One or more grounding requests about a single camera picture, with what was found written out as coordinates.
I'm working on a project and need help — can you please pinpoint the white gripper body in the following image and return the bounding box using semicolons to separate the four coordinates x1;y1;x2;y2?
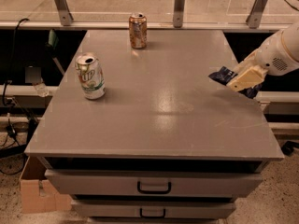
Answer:
249;30;299;77

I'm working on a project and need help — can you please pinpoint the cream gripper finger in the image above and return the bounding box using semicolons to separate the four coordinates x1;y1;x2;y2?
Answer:
233;56;255;74
227;65;268;91

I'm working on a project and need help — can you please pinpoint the blue rxbar blueberry wrapper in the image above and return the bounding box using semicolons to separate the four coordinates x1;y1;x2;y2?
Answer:
208;66;263;99

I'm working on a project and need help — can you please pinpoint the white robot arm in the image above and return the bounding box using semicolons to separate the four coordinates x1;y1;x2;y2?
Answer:
227;23;299;91

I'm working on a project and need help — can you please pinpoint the orange soda can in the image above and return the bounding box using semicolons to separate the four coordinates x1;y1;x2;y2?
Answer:
129;12;147;49

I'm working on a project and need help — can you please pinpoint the white green 7up can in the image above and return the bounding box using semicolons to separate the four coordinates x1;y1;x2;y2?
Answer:
75;52;106;100

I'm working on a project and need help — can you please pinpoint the grey drawer cabinet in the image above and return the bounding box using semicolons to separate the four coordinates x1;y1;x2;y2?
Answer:
26;30;283;224

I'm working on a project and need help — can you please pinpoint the upper grey drawer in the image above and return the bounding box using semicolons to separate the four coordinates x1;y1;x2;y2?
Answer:
45;170;263;198

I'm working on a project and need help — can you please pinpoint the grey drawer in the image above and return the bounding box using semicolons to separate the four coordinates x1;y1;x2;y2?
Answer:
45;170;263;198
71;200;235;219

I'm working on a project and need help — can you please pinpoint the lower grey drawer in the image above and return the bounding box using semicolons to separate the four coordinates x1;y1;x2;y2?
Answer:
71;200;235;219

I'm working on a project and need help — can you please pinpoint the clear plastic water bottle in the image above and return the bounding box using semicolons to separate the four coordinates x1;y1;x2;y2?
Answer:
25;66;49;97

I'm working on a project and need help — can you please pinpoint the brown cardboard box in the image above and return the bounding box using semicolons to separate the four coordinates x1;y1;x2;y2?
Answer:
20;157;71;214

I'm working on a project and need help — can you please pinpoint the right metal bracket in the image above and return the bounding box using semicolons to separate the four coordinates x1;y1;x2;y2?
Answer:
246;0;268;29

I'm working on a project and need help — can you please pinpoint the metal bracket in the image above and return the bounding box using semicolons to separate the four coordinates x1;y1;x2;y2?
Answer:
54;0;73;26
173;0;185;28
246;0;268;29

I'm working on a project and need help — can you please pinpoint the middle metal bracket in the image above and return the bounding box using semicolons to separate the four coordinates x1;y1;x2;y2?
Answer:
173;0;185;28

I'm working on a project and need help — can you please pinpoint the left metal bracket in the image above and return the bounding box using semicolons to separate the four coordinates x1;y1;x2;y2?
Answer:
54;0;73;26

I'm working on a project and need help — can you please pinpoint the black cable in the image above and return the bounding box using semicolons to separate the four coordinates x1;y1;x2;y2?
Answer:
0;17;41;175

